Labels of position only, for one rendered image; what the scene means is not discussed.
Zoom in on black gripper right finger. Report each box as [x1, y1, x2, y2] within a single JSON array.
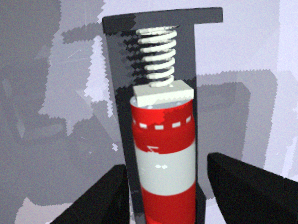
[[206, 152, 298, 224]]

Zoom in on red and white striped battery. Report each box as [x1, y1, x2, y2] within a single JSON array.
[[130, 97, 196, 224]]

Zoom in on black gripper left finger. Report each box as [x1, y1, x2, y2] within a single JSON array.
[[49, 164, 130, 224]]

